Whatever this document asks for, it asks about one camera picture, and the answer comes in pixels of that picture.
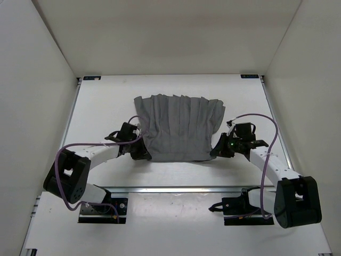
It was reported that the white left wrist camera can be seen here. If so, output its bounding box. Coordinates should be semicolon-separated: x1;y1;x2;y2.
134;123;142;136

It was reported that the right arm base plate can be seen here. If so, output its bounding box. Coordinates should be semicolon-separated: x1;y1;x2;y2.
222;190;274;226

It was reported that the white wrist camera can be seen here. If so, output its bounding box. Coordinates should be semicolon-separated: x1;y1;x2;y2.
134;123;142;136
226;118;237;138

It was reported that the blue label corner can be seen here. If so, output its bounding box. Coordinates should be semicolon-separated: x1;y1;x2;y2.
83;76;101;81
240;74;259;79

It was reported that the blue label left corner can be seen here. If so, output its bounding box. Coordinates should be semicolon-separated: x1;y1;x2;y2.
83;76;101;81

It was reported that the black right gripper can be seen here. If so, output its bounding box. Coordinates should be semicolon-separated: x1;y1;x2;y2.
210;133;242;158

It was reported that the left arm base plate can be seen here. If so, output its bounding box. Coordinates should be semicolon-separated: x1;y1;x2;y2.
78;194;128;225

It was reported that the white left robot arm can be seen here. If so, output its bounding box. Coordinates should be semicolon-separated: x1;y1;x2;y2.
43;122;151;212

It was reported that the grey pleated skirt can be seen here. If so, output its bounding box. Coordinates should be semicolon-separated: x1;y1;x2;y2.
134;94;225;162

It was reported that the aluminium rail along table front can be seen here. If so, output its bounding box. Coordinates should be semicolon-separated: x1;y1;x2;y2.
103;186;278;195

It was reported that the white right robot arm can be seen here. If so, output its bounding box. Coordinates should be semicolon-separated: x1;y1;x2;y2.
209;121;322;228

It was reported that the aluminium rail left table edge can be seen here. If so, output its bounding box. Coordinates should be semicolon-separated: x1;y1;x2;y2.
50;77;82;187

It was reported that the blue label right corner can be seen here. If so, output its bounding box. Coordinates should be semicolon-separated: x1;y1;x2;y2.
240;74;259;79

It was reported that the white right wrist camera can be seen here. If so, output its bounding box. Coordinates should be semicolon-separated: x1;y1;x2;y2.
226;118;237;138

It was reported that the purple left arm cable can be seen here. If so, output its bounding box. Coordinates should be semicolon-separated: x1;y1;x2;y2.
55;115;147;224

